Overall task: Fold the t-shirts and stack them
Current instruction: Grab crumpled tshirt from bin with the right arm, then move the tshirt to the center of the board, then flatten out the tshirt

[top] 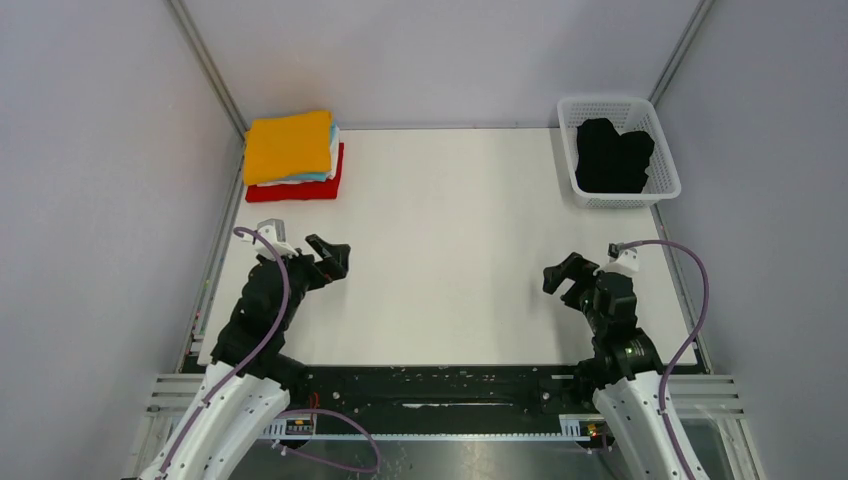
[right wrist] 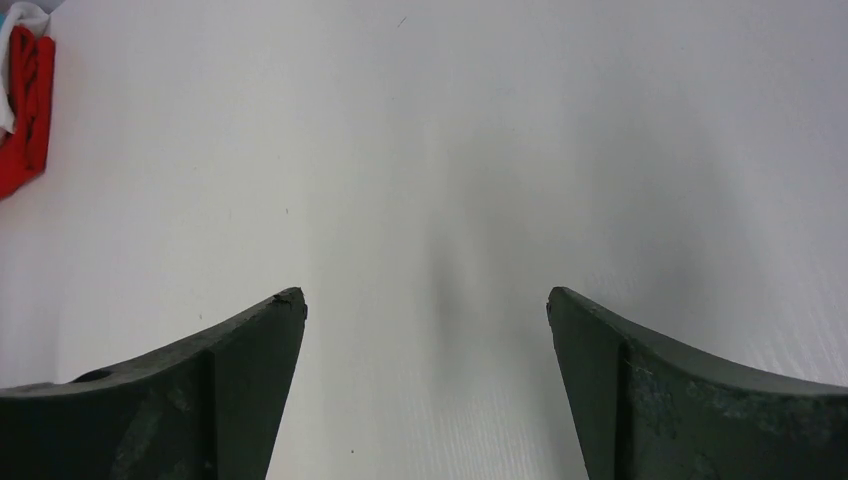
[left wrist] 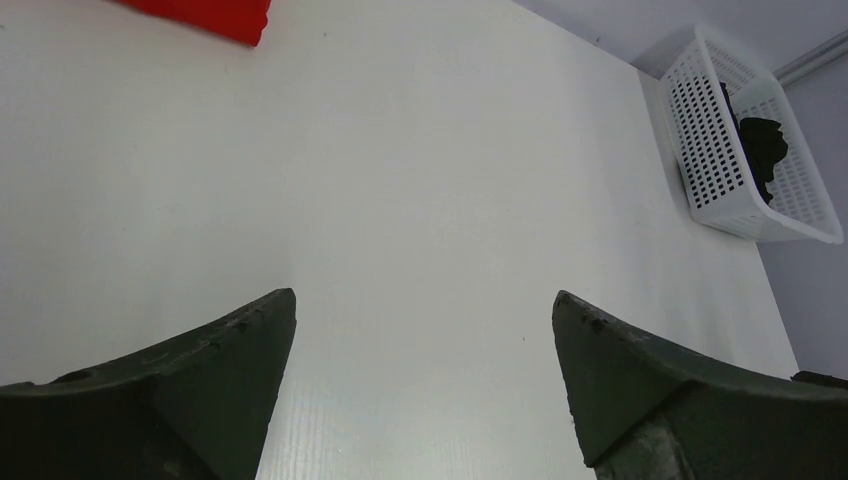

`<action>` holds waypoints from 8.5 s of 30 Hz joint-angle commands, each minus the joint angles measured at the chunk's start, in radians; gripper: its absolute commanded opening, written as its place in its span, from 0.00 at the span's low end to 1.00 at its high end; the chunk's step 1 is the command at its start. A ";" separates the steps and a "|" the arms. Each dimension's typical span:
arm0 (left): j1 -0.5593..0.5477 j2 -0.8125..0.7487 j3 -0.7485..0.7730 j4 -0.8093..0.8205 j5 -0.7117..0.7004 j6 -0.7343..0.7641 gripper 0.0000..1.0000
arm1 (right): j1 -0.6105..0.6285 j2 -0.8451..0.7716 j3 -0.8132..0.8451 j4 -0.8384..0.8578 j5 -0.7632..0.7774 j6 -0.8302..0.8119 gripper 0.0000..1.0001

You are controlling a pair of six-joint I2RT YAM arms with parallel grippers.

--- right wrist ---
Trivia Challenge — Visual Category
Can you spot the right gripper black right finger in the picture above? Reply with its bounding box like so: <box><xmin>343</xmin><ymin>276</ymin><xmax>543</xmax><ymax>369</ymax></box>
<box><xmin>547</xmin><ymin>287</ymin><xmax>847</xmax><ymax>479</ymax></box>

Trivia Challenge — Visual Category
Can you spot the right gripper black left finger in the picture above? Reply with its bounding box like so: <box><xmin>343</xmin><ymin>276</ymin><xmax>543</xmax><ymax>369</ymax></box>
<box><xmin>1</xmin><ymin>287</ymin><xmax>308</xmax><ymax>479</ymax></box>

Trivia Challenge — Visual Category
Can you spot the red folded t-shirt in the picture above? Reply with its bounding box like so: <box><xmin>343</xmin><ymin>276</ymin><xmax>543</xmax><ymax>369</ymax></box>
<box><xmin>1</xmin><ymin>26</ymin><xmax>56</xmax><ymax>199</ymax></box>

